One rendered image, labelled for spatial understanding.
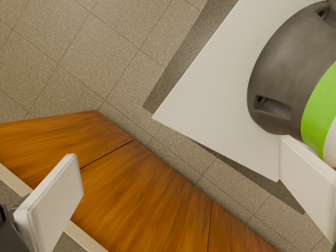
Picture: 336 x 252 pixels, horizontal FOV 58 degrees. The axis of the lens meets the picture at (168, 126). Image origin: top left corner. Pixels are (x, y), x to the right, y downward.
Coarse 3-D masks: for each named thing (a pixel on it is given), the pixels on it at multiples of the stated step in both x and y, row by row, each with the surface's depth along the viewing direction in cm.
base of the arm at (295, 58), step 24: (288, 24) 28; (312, 24) 27; (264, 48) 29; (288, 48) 27; (312, 48) 26; (264, 72) 29; (288, 72) 27; (312, 72) 26; (264, 96) 29; (288, 96) 28; (264, 120) 32; (288, 120) 29
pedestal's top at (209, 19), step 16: (208, 0) 48; (224, 0) 48; (208, 16) 48; (224, 16) 48; (192, 32) 49; (208, 32) 48; (192, 48) 49; (176, 64) 50; (160, 80) 51; (176, 80) 50; (160, 96) 51; (224, 160) 50; (256, 176) 50; (272, 192) 50; (288, 192) 49
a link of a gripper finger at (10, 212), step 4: (24, 196) 16; (20, 200) 16; (16, 204) 15; (20, 204) 15; (12, 208) 15; (16, 208) 15; (8, 212) 14; (12, 212) 14; (12, 216) 14; (12, 220) 14; (16, 228) 13
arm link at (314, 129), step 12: (324, 84) 25; (312, 96) 26; (324, 96) 25; (312, 108) 26; (324, 108) 25; (312, 120) 26; (324, 120) 25; (312, 132) 26; (324, 132) 25; (312, 144) 27; (324, 144) 25; (324, 156) 26
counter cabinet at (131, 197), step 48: (0, 144) 73; (48, 144) 87; (96, 144) 108; (96, 192) 82; (144, 192) 100; (192, 192) 129; (96, 240) 66; (144, 240) 77; (192, 240) 93; (240, 240) 117
